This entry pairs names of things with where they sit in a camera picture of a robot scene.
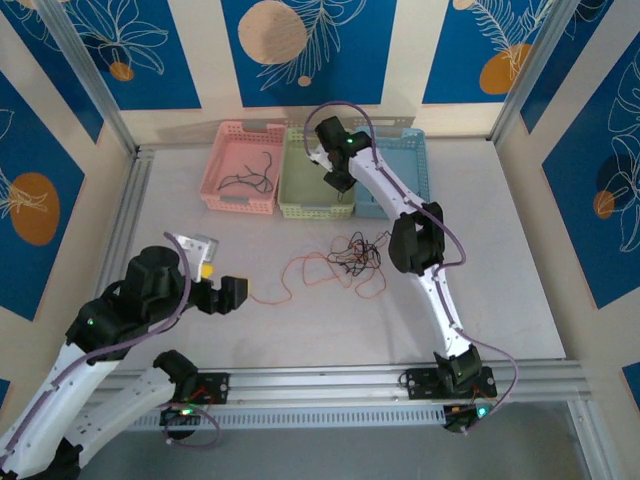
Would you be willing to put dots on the blue plastic basket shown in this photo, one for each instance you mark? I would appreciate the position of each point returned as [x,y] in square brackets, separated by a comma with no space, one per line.
[410,155]

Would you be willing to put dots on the aluminium corner post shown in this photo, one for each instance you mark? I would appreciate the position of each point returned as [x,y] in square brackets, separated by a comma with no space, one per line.
[530,65]
[85,55]

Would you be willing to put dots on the green plastic basket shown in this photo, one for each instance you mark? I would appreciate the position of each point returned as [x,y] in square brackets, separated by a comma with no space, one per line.
[300,185]

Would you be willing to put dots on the aluminium side table rail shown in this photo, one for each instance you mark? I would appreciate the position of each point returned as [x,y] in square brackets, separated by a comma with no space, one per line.
[127,210]

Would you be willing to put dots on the pink plastic basket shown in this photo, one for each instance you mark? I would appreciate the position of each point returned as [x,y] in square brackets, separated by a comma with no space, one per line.
[235,150]

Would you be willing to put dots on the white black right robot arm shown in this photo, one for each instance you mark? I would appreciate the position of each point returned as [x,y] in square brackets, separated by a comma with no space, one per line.
[440,300]

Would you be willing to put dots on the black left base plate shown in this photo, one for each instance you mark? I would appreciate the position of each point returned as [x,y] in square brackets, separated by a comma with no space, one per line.
[220,387]

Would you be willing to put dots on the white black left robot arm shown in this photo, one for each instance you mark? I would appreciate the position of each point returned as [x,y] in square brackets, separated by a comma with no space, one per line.
[50,400]

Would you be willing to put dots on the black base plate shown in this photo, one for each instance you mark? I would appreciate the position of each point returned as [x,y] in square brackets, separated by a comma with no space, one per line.
[220,387]
[417,384]

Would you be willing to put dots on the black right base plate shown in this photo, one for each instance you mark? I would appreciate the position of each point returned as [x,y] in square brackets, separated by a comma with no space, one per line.
[417,384]

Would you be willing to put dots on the left controller board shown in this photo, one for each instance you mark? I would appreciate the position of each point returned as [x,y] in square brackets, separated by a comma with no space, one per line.
[186,411]

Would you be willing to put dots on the controller board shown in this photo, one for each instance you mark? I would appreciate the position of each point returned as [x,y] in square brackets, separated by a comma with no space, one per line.
[457,420]
[186,411]

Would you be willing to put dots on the aluminium cross frame rail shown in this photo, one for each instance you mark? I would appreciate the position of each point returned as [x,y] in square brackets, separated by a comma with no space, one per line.
[320,382]

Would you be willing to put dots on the aluminium lower frame rail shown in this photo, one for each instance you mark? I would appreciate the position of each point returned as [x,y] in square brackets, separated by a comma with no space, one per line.
[585,455]

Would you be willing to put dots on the right controller board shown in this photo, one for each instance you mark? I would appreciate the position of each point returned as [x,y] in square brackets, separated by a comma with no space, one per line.
[457,420]

